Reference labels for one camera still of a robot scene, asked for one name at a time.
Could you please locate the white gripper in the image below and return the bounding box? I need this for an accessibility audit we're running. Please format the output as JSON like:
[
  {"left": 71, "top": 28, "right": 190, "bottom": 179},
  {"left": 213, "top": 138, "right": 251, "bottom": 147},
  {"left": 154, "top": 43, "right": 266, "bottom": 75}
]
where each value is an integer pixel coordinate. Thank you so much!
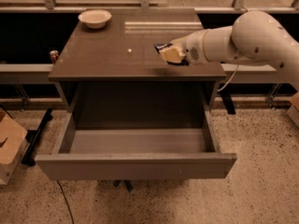
[{"left": 160, "top": 30, "right": 207, "bottom": 64}]

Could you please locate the blue rxbar blueberry wrapper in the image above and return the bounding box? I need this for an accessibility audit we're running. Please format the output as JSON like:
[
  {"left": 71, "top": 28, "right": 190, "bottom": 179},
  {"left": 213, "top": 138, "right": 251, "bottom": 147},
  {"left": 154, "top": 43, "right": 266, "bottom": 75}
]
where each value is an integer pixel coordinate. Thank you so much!
[{"left": 154, "top": 43, "right": 189, "bottom": 66}]

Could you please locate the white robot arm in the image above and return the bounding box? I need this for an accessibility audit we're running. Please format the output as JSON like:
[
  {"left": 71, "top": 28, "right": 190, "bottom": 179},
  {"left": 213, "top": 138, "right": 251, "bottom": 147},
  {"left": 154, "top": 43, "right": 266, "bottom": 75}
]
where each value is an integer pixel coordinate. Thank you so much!
[{"left": 155, "top": 11, "right": 299, "bottom": 87}]

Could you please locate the grey drawer cabinet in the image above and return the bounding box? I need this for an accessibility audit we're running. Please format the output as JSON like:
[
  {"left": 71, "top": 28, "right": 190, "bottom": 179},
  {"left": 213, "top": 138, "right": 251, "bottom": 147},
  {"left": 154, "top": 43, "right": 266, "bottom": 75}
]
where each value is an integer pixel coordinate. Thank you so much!
[{"left": 49, "top": 9, "right": 225, "bottom": 130}]

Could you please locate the open grey top drawer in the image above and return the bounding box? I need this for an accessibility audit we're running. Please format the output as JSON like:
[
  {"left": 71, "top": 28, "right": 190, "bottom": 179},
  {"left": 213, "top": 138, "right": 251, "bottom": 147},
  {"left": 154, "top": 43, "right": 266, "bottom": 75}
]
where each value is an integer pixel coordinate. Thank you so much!
[{"left": 36, "top": 110, "right": 236, "bottom": 180}]

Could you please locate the white paper bowl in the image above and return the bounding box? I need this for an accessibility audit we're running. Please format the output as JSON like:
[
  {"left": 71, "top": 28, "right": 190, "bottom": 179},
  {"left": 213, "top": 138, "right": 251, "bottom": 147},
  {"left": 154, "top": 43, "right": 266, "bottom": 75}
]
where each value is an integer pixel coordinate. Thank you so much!
[{"left": 78, "top": 9, "right": 112, "bottom": 29}]

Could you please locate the red soda can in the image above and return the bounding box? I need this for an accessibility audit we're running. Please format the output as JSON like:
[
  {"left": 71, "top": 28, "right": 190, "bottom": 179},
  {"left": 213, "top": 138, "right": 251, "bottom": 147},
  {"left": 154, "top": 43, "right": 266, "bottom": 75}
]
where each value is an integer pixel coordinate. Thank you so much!
[{"left": 50, "top": 50, "right": 59, "bottom": 64}]

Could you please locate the black metal floor bar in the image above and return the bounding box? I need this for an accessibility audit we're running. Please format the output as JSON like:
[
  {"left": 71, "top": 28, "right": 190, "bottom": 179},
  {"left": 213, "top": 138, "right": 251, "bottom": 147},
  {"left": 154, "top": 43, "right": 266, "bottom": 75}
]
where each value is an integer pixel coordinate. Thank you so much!
[{"left": 21, "top": 108, "right": 52, "bottom": 166}]

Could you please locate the cardboard box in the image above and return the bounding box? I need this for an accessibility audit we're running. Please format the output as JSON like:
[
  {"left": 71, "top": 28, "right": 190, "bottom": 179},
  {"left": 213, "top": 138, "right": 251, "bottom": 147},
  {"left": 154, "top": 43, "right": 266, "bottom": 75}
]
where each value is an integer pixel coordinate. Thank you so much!
[{"left": 0, "top": 109, "right": 27, "bottom": 185}]

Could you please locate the white cable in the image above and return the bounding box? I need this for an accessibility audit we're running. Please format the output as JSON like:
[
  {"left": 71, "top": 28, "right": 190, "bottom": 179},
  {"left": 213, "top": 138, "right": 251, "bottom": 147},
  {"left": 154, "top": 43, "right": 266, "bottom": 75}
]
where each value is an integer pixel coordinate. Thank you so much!
[{"left": 217, "top": 63, "right": 240, "bottom": 93}]

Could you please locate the metal window rail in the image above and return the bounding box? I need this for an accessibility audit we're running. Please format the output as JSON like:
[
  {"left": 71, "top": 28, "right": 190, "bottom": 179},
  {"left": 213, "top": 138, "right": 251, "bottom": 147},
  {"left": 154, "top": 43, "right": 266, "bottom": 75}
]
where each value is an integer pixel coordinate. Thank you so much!
[{"left": 0, "top": 0, "right": 299, "bottom": 15}]

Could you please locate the black floor cable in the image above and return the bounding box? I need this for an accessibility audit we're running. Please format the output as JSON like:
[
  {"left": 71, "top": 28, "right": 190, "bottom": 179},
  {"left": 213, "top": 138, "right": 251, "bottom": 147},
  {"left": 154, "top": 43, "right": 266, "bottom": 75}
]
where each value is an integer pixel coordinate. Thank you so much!
[{"left": 56, "top": 180, "right": 76, "bottom": 224}]

